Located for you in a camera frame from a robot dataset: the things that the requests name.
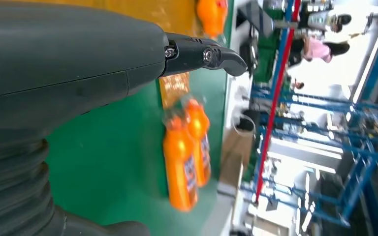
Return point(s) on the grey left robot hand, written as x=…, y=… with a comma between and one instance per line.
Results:
x=62, y=58

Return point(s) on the orange bottle with clear cap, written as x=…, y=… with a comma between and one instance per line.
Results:
x=210, y=16
x=199, y=136
x=177, y=169

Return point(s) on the yellow plastic film sheet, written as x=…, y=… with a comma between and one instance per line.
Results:
x=176, y=13

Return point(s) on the black handheld device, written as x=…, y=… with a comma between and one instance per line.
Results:
x=248, y=52

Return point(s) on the black tablet on stand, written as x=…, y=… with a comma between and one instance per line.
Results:
x=249, y=16

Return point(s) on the open cardboard box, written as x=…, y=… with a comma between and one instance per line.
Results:
x=236, y=156

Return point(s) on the green plastic crate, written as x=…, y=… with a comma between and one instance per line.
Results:
x=267, y=58

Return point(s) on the red pole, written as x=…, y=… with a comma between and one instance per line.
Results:
x=275, y=107

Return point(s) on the person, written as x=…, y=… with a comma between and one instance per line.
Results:
x=316, y=49
x=298, y=85

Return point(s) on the white black humanoid robot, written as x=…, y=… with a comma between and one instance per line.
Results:
x=319, y=19

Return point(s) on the blue metal rack frame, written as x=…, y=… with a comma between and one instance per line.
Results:
x=355, y=182

